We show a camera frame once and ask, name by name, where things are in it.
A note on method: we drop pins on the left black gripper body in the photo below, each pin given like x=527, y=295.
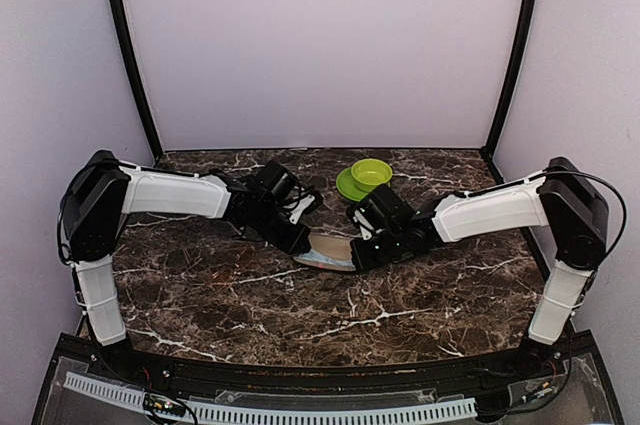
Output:
x=276, y=236

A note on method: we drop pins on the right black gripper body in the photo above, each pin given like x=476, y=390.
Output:
x=390, y=249

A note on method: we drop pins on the light blue cleaning cloth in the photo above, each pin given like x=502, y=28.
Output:
x=322, y=261

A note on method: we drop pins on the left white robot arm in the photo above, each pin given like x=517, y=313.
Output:
x=105, y=191

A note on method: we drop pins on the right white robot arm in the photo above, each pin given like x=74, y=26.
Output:
x=559, y=197

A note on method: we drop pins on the green bowl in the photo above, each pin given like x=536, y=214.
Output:
x=369, y=173

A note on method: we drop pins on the green plate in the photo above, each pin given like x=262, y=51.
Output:
x=350, y=188

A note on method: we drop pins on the small circuit board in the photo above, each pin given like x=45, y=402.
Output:
x=162, y=407

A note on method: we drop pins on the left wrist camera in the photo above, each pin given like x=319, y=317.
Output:
x=303, y=205

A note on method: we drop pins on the black table front rail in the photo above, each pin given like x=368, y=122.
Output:
x=486, y=374

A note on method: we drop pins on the left black frame post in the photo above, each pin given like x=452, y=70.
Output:
x=134, y=77

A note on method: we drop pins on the black frame post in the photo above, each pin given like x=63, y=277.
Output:
x=134, y=77
x=513, y=68

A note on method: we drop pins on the right black frame post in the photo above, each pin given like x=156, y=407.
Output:
x=513, y=68

